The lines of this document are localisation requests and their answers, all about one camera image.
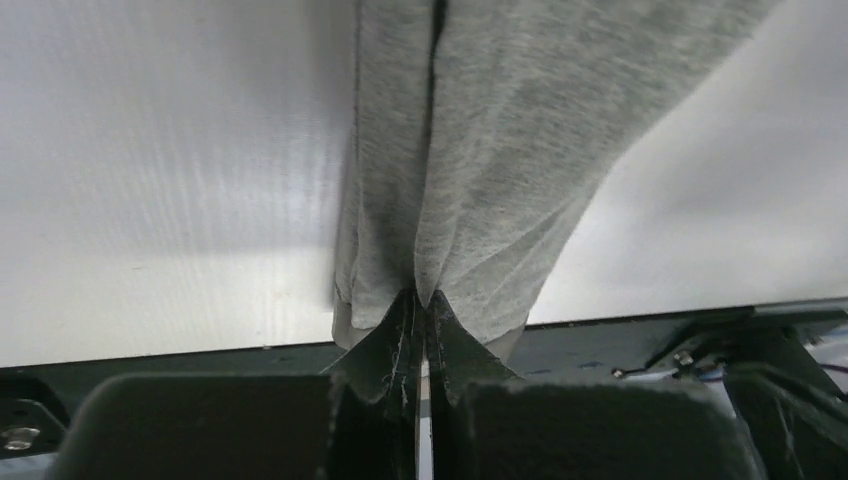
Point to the grey underwear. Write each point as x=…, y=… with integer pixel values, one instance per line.
x=483, y=129

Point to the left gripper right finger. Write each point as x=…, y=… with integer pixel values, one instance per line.
x=489, y=423

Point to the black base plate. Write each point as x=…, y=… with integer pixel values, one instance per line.
x=42, y=397

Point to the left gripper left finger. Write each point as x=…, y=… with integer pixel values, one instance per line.
x=357, y=419

